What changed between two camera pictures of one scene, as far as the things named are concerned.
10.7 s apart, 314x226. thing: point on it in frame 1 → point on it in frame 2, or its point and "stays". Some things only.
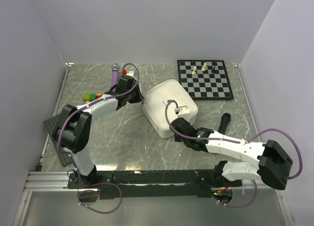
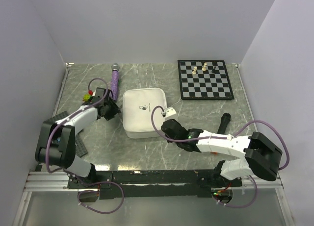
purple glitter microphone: x=114 y=80 stays
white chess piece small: x=194 y=72 stays
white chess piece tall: x=204 y=68 stays
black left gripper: x=139 y=98 → x=115 y=110
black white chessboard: x=205 y=80 stays
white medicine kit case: x=166 y=101 → x=138 y=105
